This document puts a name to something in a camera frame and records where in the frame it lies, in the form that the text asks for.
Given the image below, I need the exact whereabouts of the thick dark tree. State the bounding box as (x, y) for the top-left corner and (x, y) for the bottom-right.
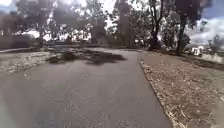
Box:
(138, 0), (168, 52)

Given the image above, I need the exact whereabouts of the leaning dark tree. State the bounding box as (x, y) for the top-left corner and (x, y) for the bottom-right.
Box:
(166, 0), (214, 56)

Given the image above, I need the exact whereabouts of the row of trees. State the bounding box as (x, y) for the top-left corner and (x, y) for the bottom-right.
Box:
(0, 0), (148, 50)

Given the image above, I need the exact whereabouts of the grey asphalt path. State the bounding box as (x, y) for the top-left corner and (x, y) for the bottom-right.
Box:
(0, 46), (175, 128)

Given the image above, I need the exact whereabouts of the low building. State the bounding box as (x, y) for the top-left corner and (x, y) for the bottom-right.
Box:
(190, 45), (224, 64)

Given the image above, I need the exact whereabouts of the brown leaf-strewn ground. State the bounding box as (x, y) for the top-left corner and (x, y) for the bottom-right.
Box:
(137, 49), (224, 128)
(0, 49), (54, 75)

